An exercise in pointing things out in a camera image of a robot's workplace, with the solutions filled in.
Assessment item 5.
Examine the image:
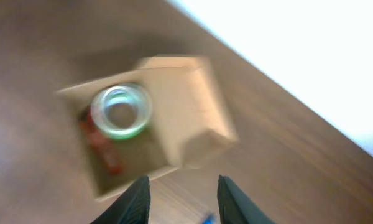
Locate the cream masking tape roll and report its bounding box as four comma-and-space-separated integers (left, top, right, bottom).
90, 83, 153, 131

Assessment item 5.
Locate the brown cardboard box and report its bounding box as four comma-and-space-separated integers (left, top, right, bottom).
58, 56, 238, 201

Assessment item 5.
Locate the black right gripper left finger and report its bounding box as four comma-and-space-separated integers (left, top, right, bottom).
91, 176, 151, 224

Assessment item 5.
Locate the green tape roll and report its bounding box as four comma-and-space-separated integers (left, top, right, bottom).
101, 125, 146, 140

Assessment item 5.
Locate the red utility knife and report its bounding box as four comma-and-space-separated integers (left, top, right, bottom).
78, 108, 124, 175

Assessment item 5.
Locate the blue pen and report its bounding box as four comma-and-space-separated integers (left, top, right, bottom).
201, 213, 216, 224

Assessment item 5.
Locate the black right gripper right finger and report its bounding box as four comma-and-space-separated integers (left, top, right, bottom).
217, 175, 275, 224

